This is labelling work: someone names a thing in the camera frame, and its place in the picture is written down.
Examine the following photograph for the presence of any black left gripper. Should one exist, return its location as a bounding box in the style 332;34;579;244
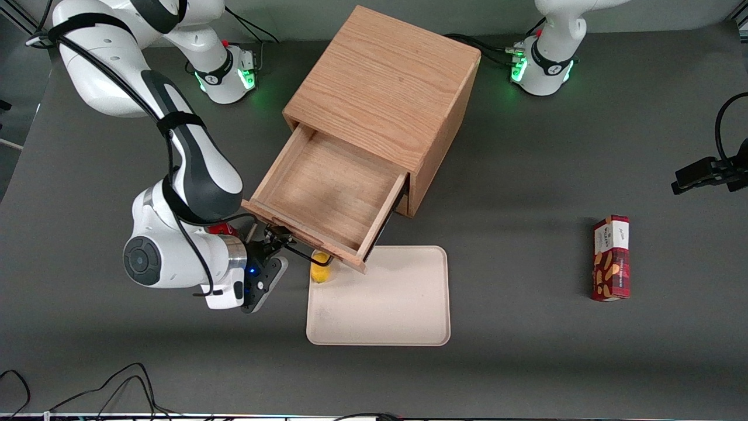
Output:
670;138;748;195

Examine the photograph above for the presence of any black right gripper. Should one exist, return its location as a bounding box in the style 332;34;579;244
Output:
245;226;293;276

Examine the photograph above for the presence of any wooden drawer with black handle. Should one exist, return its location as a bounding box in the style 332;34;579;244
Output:
241;124;410;275

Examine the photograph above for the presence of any wooden drawer cabinet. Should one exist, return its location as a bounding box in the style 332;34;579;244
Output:
282;5;483;219

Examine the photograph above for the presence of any yellow lemon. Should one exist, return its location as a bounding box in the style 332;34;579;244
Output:
310;250;333;284

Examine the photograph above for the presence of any red cookie box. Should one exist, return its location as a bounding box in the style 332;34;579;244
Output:
590;215;631;302

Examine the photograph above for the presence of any beige plastic tray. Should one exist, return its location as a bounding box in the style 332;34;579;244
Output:
306;245;451;347

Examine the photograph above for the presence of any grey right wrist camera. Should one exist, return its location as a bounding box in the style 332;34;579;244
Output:
241;256;289;314

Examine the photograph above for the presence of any black looped cable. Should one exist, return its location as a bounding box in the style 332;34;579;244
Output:
715;92;748;162

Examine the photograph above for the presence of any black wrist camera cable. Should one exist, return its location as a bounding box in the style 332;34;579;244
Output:
26;0;258;298

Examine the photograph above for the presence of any long arched black cable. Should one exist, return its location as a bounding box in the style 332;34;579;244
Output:
48;362;176;419

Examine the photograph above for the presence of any black cable with red tip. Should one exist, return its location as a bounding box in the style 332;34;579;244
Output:
332;412;405;421

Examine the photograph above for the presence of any low arched black cable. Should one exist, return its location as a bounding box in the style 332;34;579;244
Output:
96;375;160;419

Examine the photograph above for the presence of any black right arm base cable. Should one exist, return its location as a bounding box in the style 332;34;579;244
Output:
224;10;279;74

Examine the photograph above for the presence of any black arm base cable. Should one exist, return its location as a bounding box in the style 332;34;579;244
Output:
224;10;279;74
443;32;527;67

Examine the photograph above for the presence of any black left arm base cable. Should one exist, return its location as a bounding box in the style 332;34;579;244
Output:
443;32;527;67

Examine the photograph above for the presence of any short black floor cable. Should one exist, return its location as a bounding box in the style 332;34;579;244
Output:
0;368;31;419

